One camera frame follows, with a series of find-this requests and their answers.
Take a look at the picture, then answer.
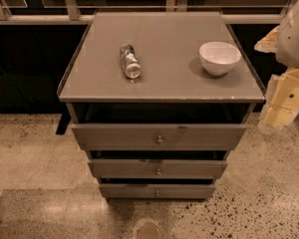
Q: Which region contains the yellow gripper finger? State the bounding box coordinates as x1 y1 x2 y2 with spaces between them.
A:
254 27 278 53
258 68 299 133

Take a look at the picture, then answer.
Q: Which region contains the grey drawer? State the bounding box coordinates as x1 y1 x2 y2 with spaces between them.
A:
72 123 246 150
88 159 227 179
100 184 215 199

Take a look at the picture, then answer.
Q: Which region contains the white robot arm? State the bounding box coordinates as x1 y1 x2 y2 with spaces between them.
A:
254 0 299 133

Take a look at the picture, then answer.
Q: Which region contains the grey drawer cabinet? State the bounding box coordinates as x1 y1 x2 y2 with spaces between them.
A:
58 12 264 188

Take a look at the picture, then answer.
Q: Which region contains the grey top drawer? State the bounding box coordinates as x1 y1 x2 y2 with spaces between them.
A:
72 123 246 150

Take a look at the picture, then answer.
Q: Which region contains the grey bottom drawer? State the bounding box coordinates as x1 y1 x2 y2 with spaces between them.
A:
100 184 215 199

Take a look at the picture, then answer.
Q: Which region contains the white ceramic bowl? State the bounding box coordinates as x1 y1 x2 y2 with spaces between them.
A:
199 42 242 76

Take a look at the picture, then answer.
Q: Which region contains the metal window railing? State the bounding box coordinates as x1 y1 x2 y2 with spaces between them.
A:
0 0 298 24

